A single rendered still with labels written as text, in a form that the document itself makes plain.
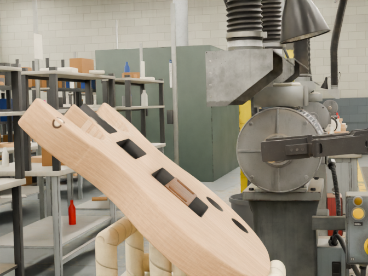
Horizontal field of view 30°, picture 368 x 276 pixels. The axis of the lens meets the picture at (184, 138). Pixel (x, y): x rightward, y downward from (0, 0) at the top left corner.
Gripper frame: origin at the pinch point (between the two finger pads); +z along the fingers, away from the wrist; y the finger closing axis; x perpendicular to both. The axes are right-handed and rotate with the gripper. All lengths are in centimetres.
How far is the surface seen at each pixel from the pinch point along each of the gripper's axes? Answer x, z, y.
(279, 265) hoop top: -19.3, 2.8, 4.9
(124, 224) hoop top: -9.7, 25.7, -2.5
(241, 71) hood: 16, 13, 68
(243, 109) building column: 4, 106, 813
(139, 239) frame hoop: -13.8, 26.2, 6.3
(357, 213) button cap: -27, -12, 94
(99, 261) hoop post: -13.5, 27.3, -11.0
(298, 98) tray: 8, 1, 101
